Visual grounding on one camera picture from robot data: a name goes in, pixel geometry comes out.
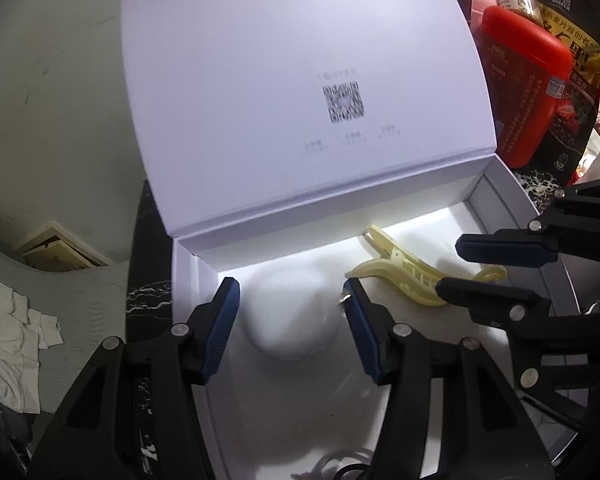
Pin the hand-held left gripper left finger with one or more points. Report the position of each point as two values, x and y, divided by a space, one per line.
222 330

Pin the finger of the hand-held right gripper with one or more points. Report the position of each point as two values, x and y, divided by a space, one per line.
505 250
485 294

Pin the cream plastic hair clip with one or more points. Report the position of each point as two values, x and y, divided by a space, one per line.
395 270

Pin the black and yellow food bag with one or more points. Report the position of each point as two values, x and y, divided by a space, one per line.
570 10

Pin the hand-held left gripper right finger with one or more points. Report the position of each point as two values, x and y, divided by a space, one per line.
362 330

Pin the wooden picture frame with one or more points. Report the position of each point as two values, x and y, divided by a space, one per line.
60 250

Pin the white cloth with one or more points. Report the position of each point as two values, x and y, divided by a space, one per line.
10 340

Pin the white round case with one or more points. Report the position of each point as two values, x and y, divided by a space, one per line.
290 310

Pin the white hinged-lid gift box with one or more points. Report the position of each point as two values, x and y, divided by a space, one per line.
280 60

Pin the pink bottle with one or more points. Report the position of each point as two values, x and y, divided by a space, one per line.
480 5

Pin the red plastic container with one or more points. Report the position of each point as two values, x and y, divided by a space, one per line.
520 60

